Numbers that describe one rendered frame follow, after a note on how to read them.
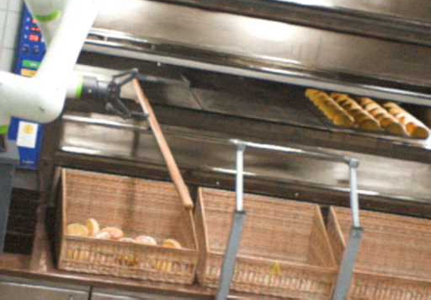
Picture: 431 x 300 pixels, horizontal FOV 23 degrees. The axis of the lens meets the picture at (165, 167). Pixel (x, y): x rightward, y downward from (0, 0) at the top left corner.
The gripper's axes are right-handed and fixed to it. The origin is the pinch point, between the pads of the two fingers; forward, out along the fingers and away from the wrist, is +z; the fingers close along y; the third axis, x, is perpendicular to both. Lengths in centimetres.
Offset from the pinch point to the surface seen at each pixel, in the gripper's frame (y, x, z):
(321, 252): 62, -29, 90
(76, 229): 70, -38, -15
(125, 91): 15, -74, 0
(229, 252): 55, 5, 41
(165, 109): 17, -55, 16
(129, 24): -17, -54, -6
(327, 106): 11, -91, 98
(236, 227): 44, 5, 42
